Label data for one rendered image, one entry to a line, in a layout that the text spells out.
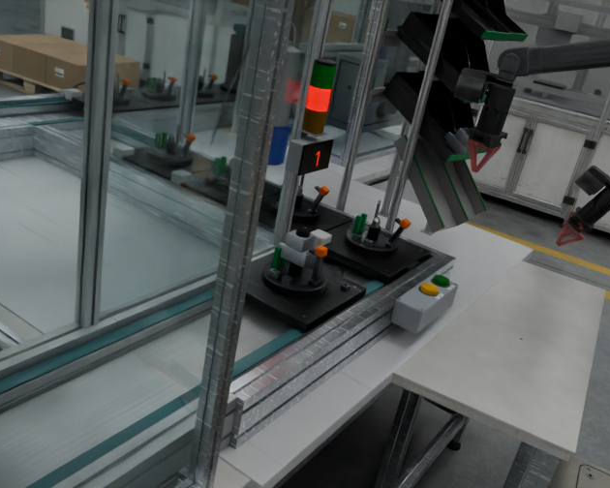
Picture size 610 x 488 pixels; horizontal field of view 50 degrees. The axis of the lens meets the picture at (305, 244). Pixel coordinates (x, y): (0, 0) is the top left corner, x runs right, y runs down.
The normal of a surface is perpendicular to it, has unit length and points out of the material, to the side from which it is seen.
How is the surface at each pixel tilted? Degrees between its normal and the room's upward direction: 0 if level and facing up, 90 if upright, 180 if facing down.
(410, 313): 90
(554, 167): 90
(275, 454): 0
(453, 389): 0
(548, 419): 0
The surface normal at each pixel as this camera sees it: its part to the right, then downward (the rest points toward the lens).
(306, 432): 0.18, -0.90
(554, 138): -0.45, 0.29
